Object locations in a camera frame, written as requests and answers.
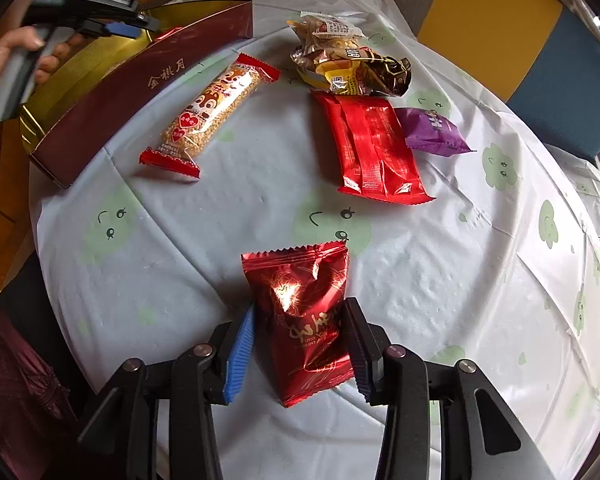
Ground person's left hand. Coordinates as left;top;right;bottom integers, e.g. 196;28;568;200
0;27;88;111

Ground grey yellow blue chair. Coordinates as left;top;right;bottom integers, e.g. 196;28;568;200
317;0;600;163

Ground purple snack packet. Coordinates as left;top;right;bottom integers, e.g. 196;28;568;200
394;107;477;157

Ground long bright red snack packet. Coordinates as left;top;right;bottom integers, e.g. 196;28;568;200
312;91;437;206

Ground white nut bar packet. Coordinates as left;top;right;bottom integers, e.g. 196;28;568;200
300;11;366;41

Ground gold gift box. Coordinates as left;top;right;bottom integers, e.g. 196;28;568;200
19;0;255;190

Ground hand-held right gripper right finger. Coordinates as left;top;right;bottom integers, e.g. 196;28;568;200
342;297;541;480

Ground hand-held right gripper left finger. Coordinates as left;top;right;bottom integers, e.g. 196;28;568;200
77;302;257;480

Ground dark brown snack packet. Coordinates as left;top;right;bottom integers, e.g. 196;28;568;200
330;47;413;97

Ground yellow cracker packet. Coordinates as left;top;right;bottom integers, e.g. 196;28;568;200
300;59;361;96

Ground white green printed tablecloth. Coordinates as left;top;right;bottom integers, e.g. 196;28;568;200
29;0;600;480

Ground shiny dark red snack packet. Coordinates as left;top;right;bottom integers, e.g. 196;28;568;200
241;240;356;408

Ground dark red quilted jacket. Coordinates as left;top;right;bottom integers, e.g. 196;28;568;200
0;305;81;480

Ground gold brown snack packet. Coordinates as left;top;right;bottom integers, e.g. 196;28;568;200
286;20;371;68

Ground rice bar packet red ends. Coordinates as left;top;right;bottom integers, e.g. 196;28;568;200
139;53;282;180

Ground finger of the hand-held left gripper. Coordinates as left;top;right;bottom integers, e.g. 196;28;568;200
130;9;161;32
82;20;142;39

